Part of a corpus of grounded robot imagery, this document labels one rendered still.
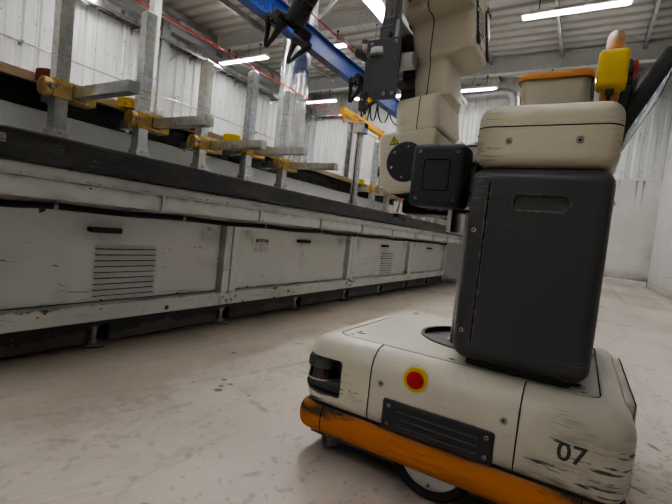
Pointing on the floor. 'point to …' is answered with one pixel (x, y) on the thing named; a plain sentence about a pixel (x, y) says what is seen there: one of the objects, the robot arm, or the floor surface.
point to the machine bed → (171, 251)
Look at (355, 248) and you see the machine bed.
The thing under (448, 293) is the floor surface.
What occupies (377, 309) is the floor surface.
